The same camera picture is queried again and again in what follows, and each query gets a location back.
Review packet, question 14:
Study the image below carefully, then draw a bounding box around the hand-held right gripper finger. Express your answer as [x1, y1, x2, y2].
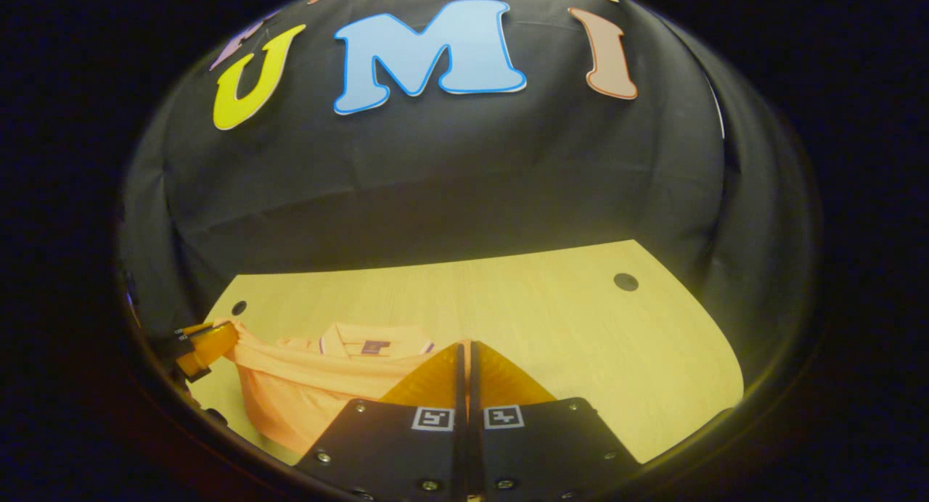
[294, 342, 466, 502]
[468, 340, 644, 502]

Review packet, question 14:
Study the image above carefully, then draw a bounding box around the orange T-shirt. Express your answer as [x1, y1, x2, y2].
[220, 321, 472, 457]

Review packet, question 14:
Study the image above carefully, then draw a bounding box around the black backdrop cloth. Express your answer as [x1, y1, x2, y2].
[118, 0, 815, 369]

